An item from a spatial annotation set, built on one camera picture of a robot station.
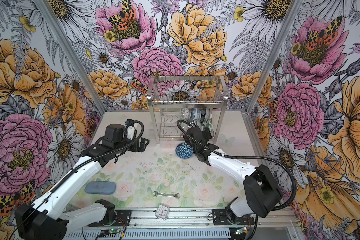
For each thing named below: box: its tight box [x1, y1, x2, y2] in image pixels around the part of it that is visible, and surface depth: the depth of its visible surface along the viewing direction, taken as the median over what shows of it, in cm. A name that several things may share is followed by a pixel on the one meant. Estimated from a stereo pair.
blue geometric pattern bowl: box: [175, 142, 194, 159], surface depth 99 cm
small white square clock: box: [155, 203, 170, 221], surface depth 76 cm
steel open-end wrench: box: [152, 191, 181, 199], surface depth 83 cm
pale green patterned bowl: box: [180, 108, 191, 120], surface depth 107 cm
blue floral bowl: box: [190, 108, 202, 121], surface depth 107 cm
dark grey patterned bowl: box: [201, 108, 211, 122], surface depth 107 cm
